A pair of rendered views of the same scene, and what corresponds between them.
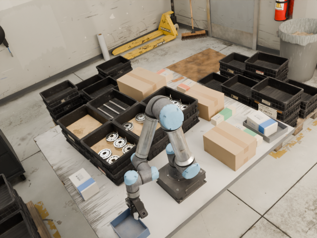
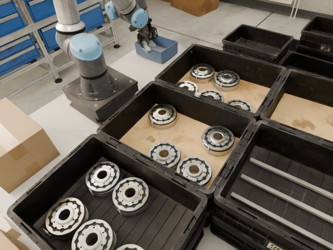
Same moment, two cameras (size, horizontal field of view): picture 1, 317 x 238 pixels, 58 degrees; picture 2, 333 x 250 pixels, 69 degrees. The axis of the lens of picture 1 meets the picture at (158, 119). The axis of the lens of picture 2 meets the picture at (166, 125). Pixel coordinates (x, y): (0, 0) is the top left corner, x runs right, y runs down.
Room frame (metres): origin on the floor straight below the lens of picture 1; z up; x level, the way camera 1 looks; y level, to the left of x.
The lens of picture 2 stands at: (2.24, -0.02, 1.47)
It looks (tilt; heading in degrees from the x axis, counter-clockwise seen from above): 47 degrees down; 165
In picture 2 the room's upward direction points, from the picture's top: 7 degrees counter-clockwise
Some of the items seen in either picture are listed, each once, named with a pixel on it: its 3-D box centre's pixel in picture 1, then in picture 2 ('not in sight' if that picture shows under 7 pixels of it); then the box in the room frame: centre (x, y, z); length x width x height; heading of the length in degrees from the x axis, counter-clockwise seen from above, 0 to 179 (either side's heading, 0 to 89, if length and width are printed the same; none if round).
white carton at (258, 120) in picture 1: (261, 123); not in sight; (1.62, -0.78, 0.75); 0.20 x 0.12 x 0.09; 20
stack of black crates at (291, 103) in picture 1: (274, 107); not in sight; (2.24, -1.19, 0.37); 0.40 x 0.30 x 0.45; 30
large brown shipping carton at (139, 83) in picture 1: (142, 87); not in sight; (2.45, 0.09, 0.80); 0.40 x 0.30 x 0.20; 37
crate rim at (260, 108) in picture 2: (111, 142); (219, 76); (1.58, 0.37, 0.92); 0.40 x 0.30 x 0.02; 36
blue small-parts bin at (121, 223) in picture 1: (129, 228); (156, 47); (0.97, 0.30, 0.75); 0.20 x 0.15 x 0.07; 32
